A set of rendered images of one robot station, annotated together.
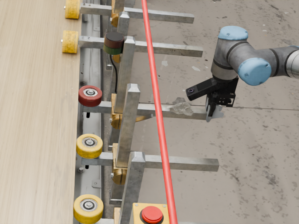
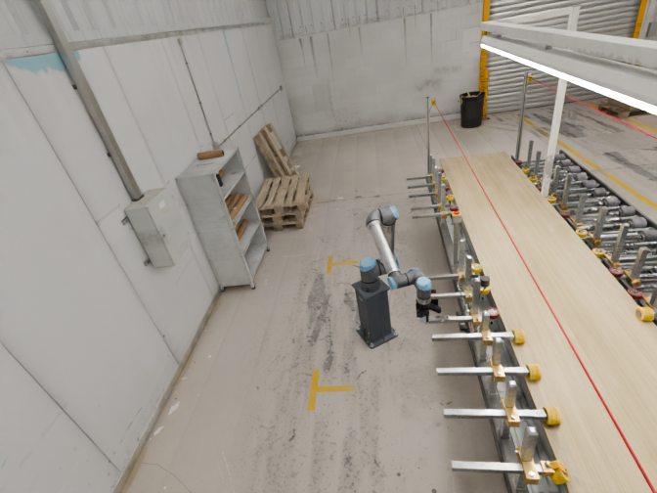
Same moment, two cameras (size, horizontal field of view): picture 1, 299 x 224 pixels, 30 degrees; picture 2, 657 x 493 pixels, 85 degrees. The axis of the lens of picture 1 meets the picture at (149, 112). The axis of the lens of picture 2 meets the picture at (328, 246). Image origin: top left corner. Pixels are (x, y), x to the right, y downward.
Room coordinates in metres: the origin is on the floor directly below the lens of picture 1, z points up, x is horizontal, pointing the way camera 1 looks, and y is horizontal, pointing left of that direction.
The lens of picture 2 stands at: (3.43, -0.01, 2.69)
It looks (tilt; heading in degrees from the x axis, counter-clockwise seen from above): 32 degrees down; 204
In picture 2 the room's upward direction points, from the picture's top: 11 degrees counter-clockwise
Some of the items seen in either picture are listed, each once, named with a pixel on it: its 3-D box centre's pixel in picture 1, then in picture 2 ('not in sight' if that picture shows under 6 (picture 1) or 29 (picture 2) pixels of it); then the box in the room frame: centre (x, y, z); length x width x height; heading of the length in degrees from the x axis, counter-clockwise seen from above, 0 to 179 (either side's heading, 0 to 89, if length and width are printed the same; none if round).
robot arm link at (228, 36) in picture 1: (231, 46); (423, 288); (1.57, -0.22, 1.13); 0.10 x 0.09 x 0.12; 29
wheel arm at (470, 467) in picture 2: not in sight; (495, 468); (2.52, 0.17, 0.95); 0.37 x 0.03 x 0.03; 101
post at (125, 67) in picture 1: (120, 99); (475, 306); (1.47, 0.10, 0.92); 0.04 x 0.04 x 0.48; 11
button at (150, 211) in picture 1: (151, 215); not in sight; (0.73, -0.04, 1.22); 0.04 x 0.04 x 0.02
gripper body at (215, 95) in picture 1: (221, 88); (422, 307); (1.58, -0.23, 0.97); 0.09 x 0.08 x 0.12; 101
